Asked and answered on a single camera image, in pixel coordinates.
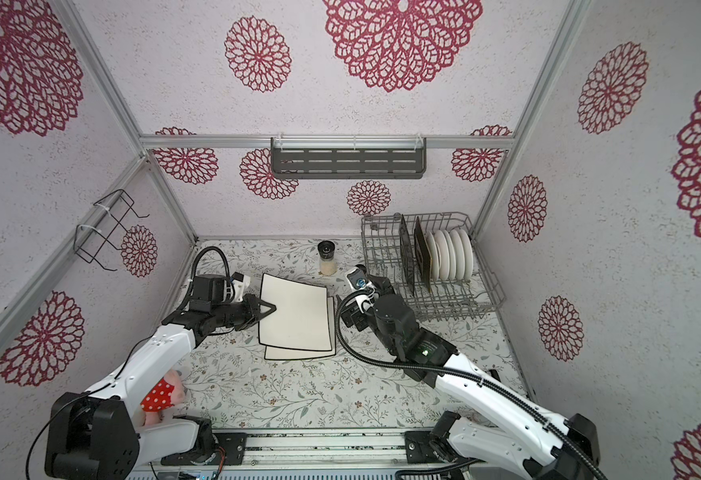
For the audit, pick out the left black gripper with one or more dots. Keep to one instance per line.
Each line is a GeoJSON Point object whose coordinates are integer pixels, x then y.
{"type": "Point", "coordinates": [255, 312]}

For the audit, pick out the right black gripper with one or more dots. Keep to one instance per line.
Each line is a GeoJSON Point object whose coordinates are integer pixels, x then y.
{"type": "Point", "coordinates": [353, 316]}

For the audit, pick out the white square plate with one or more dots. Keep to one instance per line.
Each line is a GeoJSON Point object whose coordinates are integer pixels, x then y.
{"type": "Point", "coordinates": [301, 321]}
{"type": "Point", "coordinates": [283, 354]}

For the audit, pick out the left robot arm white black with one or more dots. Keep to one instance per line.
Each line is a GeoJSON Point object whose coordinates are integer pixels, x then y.
{"type": "Point", "coordinates": [103, 433]}

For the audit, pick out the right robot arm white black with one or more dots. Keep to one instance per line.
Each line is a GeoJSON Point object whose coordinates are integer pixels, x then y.
{"type": "Point", "coordinates": [508, 411]}

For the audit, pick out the white round plate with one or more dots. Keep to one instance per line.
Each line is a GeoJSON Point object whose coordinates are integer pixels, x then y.
{"type": "Point", "coordinates": [434, 256]}
{"type": "Point", "coordinates": [443, 255]}
{"type": "Point", "coordinates": [456, 255]}
{"type": "Point", "coordinates": [467, 254]}

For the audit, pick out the salt grinder black lid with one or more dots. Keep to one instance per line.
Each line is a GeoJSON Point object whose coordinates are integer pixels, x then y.
{"type": "Point", "coordinates": [327, 253]}

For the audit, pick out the red pink plush toy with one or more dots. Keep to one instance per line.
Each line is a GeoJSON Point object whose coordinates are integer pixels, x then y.
{"type": "Point", "coordinates": [161, 400]}

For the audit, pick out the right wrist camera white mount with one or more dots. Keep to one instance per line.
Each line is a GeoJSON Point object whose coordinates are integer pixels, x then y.
{"type": "Point", "coordinates": [359, 281]}

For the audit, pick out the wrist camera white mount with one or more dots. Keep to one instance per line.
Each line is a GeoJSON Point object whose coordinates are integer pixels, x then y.
{"type": "Point", "coordinates": [236, 287]}
{"type": "Point", "coordinates": [359, 281]}

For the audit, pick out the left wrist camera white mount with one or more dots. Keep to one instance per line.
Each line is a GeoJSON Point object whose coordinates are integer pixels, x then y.
{"type": "Point", "coordinates": [236, 287]}

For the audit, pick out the grey wire dish rack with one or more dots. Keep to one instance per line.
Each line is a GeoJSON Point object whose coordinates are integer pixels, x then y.
{"type": "Point", "coordinates": [447, 300]}

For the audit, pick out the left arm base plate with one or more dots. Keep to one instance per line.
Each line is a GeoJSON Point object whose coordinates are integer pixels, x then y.
{"type": "Point", "coordinates": [221, 449]}

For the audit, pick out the grey wall shelf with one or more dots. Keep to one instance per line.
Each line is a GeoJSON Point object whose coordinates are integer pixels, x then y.
{"type": "Point", "coordinates": [348, 159]}

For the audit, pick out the aluminium front rail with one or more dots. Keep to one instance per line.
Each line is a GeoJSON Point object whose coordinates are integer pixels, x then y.
{"type": "Point", "coordinates": [358, 449]}

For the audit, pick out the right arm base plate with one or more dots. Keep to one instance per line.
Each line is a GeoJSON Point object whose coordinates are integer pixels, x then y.
{"type": "Point", "coordinates": [431, 446]}

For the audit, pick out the black wire wall holder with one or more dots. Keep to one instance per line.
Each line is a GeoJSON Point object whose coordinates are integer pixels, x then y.
{"type": "Point", "coordinates": [93, 236]}

